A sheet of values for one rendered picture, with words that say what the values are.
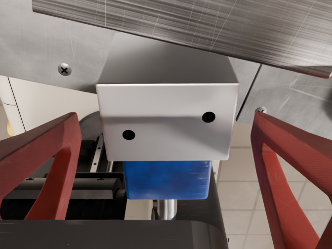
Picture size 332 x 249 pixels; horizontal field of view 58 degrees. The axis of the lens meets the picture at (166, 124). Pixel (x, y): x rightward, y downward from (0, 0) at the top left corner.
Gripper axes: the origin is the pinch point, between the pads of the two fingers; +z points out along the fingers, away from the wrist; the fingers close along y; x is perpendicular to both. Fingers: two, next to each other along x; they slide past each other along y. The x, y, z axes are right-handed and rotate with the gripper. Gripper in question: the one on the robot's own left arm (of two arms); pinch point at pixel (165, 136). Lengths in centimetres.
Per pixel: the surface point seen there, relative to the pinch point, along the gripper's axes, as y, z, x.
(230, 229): -34, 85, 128
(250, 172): -37, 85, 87
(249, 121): -4.9, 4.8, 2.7
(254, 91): -4.9, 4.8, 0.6
